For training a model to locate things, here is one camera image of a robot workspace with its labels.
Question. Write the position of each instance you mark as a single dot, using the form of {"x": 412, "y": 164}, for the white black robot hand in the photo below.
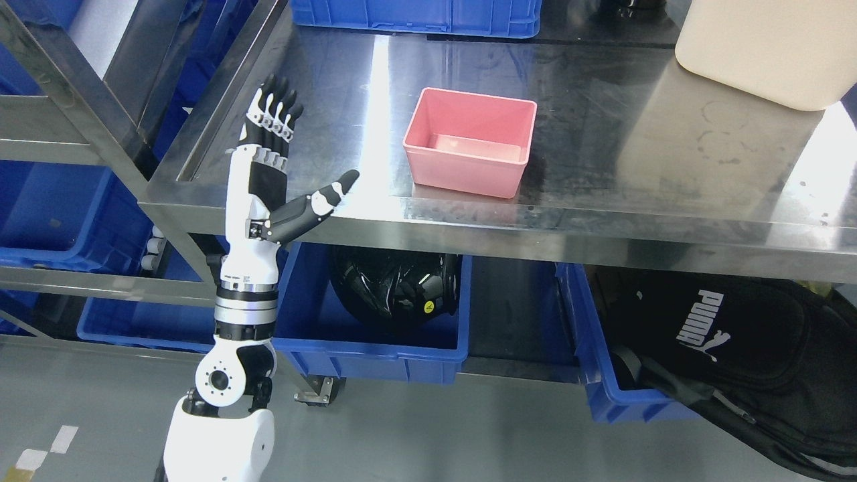
{"x": 257, "y": 218}

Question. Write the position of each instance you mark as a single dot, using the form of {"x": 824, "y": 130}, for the pink plastic storage box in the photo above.
{"x": 472, "y": 143}

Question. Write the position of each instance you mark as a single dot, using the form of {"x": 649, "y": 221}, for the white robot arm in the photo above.
{"x": 222, "y": 429}

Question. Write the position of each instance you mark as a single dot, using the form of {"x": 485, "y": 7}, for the stainless steel shelf rack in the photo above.
{"x": 100, "y": 81}

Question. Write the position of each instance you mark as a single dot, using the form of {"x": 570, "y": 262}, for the blue shelf crate lower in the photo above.
{"x": 151, "y": 325}

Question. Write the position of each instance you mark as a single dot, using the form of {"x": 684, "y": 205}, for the blue shelf crate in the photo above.
{"x": 70, "y": 217}
{"x": 151, "y": 325}

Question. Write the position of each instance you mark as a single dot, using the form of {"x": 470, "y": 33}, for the blue shelf crate left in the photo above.
{"x": 70, "y": 217}

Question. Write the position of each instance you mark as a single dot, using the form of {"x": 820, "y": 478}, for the beige plastic container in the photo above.
{"x": 800, "y": 54}

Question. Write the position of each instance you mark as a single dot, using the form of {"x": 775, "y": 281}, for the black motorcycle helmet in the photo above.
{"x": 395, "y": 291}

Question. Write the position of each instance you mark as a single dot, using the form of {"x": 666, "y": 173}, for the blue crate with helmet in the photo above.
{"x": 319, "y": 337}

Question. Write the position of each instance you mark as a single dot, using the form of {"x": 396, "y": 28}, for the blue crate on table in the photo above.
{"x": 505, "y": 19}

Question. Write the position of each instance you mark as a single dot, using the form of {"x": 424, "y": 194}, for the stainless steel table cart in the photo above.
{"x": 635, "y": 162}

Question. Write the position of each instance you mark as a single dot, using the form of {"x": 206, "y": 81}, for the blue crate with backpack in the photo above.
{"x": 608, "y": 402}

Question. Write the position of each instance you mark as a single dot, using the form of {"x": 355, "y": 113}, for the black Puma backpack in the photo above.
{"x": 767, "y": 360}

